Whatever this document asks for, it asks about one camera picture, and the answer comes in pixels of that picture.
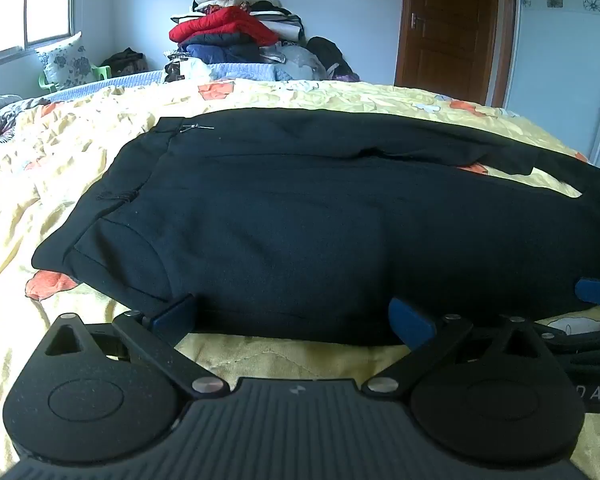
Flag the light blue bed sheet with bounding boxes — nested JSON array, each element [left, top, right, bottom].
[[39, 61, 301, 105]]

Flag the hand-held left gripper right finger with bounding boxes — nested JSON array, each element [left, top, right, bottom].
[[361, 297, 557, 401]]

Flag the grey patterned blanket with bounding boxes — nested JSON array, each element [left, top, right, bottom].
[[0, 94, 52, 155]]

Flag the green plastic chair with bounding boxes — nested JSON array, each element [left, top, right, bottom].
[[38, 62, 113, 93]]

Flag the black pants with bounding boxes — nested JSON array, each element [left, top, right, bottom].
[[31, 106, 600, 346]]

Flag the white printed cloth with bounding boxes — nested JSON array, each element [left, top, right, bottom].
[[164, 56, 213, 84]]

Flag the dark brown bag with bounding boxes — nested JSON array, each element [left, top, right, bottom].
[[100, 47, 149, 76]]

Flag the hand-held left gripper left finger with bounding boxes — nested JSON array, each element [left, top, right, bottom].
[[42, 294, 231, 401]]

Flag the white floral pillow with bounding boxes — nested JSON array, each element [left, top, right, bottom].
[[35, 31, 112, 92]]

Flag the yellow floral bed quilt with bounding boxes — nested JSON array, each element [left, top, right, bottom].
[[0, 79, 600, 480]]

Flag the black backpack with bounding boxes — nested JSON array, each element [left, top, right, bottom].
[[305, 36, 354, 81]]

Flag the white wardrobe with flower decals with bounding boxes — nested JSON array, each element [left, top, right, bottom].
[[500, 0, 600, 167]]

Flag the brown wooden door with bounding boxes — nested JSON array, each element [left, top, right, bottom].
[[394, 0, 518, 108]]

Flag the grey garment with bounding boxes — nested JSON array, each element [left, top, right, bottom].
[[259, 42, 329, 82]]

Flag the pile of folded clothes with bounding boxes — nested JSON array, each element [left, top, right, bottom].
[[162, 0, 306, 68]]

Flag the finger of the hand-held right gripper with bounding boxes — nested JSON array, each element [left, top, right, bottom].
[[574, 276, 600, 309], [532, 326, 600, 361]]

